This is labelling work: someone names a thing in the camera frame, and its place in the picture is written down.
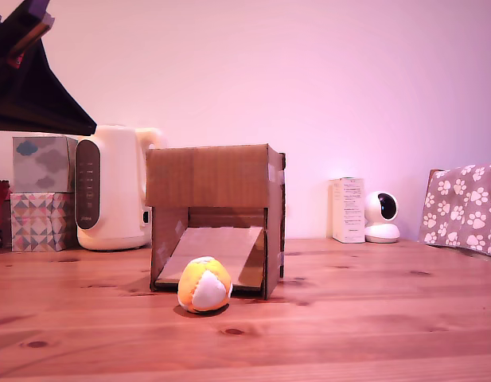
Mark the yellow and white footbag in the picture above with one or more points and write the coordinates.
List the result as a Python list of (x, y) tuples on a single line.
[(205, 285)]

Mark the cardboard dice tower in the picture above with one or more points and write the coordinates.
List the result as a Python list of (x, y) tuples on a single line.
[(213, 179)]

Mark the cloud print tissue box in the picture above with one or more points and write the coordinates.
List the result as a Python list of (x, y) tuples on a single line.
[(42, 165)]

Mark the white electric kettle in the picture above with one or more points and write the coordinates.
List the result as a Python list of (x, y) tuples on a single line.
[(118, 191)]

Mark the geometric print tissue box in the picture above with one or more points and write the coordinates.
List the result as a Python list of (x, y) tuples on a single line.
[(38, 223)]

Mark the white printed carton box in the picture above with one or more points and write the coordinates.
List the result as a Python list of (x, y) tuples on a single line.
[(348, 211)]

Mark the grey paw print cloth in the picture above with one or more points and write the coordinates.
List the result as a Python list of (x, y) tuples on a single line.
[(464, 207)]

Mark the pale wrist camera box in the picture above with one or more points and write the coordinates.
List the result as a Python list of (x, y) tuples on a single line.
[(44, 12)]

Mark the small white round camera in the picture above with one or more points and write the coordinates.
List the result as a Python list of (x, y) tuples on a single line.
[(382, 217)]

